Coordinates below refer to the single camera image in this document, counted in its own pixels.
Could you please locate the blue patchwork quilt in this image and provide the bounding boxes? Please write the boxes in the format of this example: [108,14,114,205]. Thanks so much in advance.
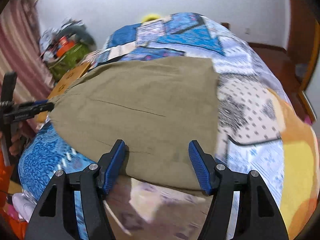
[18,12,319,239]

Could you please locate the left hand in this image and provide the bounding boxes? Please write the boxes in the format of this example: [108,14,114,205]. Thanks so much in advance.
[9,122,23,156]

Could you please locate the wooden door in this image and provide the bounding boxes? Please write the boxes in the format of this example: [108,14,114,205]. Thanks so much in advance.
[286,0,320,91]

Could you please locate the pile of clothes and boxes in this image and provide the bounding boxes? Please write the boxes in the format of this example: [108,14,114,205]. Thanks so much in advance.
[39,18,95,62]

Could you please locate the green laundry basket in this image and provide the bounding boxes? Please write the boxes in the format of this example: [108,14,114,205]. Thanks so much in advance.
[48,43,91,82]

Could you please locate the wooden bedside board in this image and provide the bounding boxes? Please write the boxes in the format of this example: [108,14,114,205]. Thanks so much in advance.
[36,62,91,123]

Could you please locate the khaki shorts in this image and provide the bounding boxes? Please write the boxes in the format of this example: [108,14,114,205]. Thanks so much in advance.
[49,56,219,190]

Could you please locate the yellow foam tube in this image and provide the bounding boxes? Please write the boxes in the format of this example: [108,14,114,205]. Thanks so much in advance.
[142,14,161,23]

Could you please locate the pink striped curtain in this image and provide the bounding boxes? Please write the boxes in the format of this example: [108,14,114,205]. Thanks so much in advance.
[0,0,54,131]

